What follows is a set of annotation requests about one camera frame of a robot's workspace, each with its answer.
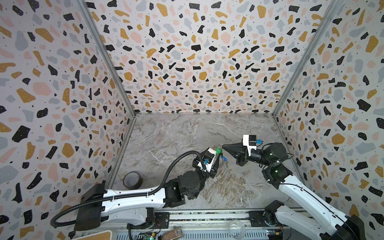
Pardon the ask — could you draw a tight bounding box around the blue capped key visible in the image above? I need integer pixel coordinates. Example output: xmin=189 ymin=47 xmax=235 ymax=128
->
xmin=219 ymin=155 xmax=229 ymax=168

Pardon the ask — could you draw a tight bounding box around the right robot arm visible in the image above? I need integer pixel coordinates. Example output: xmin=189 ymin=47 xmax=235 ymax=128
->
xmin=223 ymin=143 xmax=366 ymax=240

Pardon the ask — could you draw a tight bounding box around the clear glass cup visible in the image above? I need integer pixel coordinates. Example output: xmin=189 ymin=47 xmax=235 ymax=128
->
xmin=228 ymin=220 xmax=246 ymax=240

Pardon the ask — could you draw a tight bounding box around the grey tape roll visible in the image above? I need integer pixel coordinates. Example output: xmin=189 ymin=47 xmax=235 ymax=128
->
xmin=123 ymin=171 xmax=143 ymax=190

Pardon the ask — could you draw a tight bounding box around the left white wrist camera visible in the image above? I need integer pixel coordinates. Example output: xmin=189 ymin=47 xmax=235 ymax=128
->
xmin=198 ymin=148 xmax=222 ymax=172

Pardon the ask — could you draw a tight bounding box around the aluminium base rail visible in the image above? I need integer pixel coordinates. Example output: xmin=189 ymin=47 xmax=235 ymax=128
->
xmin=79 ymin=207 xmax=331 ymax=240

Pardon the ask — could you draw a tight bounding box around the black corrugated cable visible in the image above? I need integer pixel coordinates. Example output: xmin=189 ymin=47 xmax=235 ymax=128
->
xmin=49 ymin=150 xmax=206 ymax=229

